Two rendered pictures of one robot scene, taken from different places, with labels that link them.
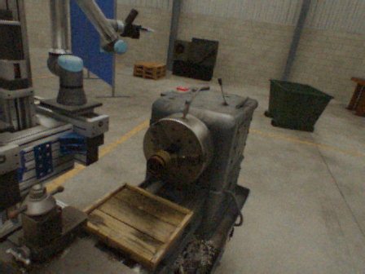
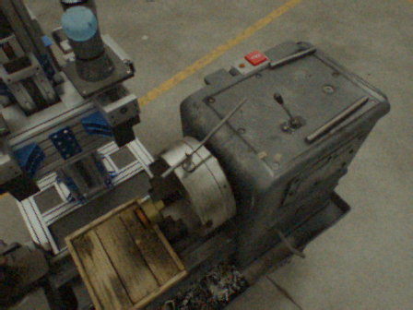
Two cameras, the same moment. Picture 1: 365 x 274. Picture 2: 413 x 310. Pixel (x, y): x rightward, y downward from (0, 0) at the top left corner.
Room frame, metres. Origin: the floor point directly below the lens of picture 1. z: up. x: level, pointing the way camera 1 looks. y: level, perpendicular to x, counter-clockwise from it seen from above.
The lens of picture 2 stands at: (0.62, -0.31, 2.02)
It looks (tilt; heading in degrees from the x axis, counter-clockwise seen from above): 55 degrees down; 32
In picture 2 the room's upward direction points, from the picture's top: 1 degrees counter-clockwise
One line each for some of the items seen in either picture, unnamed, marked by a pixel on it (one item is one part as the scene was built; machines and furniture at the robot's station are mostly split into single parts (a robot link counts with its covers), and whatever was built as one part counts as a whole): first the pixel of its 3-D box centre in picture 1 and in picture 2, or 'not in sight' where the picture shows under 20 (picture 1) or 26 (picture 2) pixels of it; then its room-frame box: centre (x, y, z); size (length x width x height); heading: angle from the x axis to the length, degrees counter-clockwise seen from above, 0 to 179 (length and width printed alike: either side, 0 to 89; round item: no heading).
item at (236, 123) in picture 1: (204, 130); (275, 133); (1.41, -0.13, 1.06); 0.59 x 0.48 x 0.39; 156
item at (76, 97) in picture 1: (72, 92); (92, 59); (1.27, 0.61, 1.21); 0.15 x 0.15 x 0.10
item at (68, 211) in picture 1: (52, 236); (15, 281); (0.53, 0.33, 0.99); 0.20 x 0.10 x 0.05; 156
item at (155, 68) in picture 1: (151, 70); not in sight; (9.12, 1.47, 0.22); 1.25 x 0.86 x 0.44; 169
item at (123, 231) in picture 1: (136, 218); (124, 256); (0.77, 0.13, 0.89); 0.36 x 0.30 x 0.04; 66
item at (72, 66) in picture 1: (70, 69); (82, 31); (1.28, 0.62, 1.33); 0.13 x 0.12 x 0.14; 47
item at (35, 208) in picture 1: (38, 201); not in sight; (0.50, 0.34, 1.13); 0.08 x 0.08 x 0.03
